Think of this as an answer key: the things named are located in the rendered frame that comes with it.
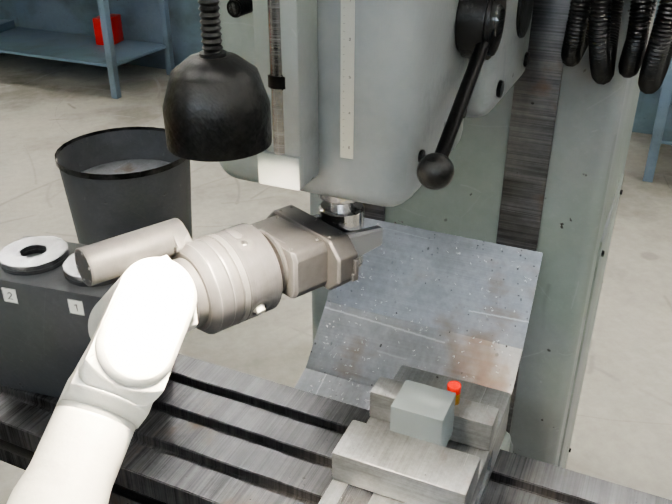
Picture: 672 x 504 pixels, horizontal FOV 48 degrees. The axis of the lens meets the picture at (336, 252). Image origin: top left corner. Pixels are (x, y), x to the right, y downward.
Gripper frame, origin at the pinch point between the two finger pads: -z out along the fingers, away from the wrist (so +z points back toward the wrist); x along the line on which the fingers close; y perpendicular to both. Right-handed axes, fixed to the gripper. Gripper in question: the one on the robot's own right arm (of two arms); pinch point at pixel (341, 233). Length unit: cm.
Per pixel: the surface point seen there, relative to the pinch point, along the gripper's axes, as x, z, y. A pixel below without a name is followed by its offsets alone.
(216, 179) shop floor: 271, -149, 122
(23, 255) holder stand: 43.7, 19.6, 14.1
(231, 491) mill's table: 5.5, 12.3, 33.0
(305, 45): -6.7, 9.9, -22.1
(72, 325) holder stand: 31.6, 18.8, 19.7
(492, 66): -6.0, -14.5, -16.4
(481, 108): -5.6, -13.9, -12.1
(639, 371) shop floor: 37, -168, 122
